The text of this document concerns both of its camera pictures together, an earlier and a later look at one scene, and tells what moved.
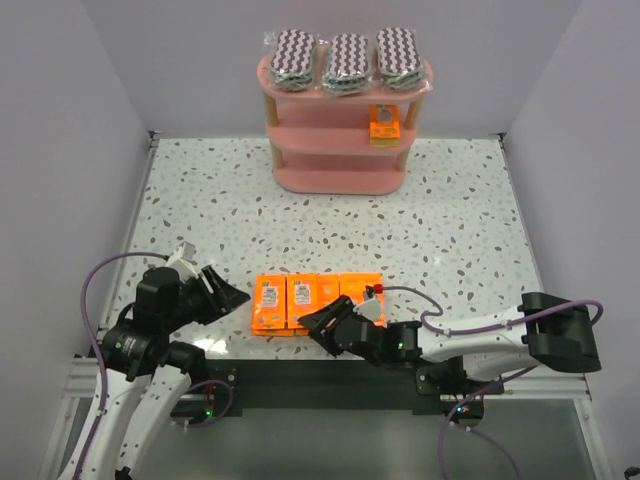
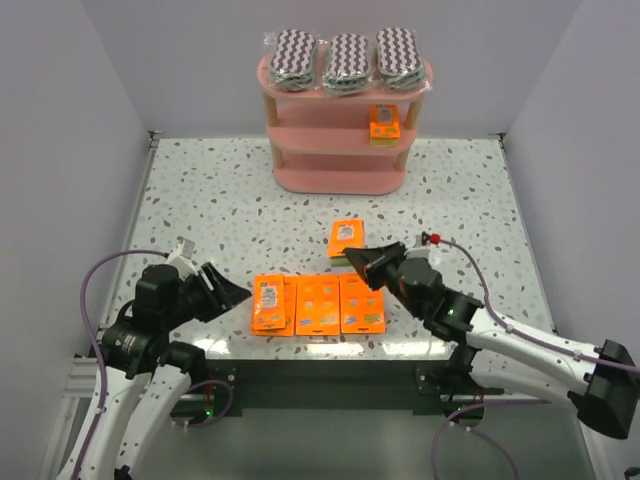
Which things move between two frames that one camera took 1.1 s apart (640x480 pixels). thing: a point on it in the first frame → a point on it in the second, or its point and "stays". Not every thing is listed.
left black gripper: x=208 y=289 stays
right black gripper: x=338 y=325 → x=385 y=270
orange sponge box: x=384 y=125 stays
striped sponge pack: x=399 y=63 stays
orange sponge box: x=301 y=300 → x=342 y=234
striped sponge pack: x=292 y=55 stays
